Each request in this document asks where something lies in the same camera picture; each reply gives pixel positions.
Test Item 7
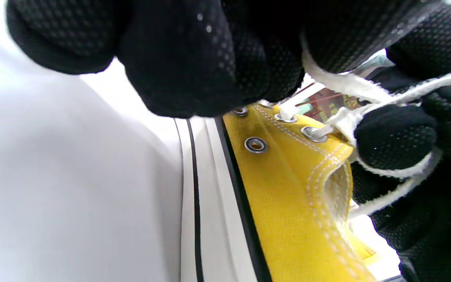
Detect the white shoe lace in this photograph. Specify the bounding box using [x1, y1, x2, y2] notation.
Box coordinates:
[276, 37, 451, 220]

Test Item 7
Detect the yellow canvas shoe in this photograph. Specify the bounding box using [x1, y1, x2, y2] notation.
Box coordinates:
[174, 101, 404, 282]

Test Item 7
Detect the person's left hand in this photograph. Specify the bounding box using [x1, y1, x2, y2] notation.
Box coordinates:
[5, 0, 451, 118]

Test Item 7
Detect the person's right hand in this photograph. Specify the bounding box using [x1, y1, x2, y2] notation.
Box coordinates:
[350, 67, 451, 282]

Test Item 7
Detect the glass door fire cabinet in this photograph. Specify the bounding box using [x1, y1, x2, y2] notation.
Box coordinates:
[298, 80, 365, 124]

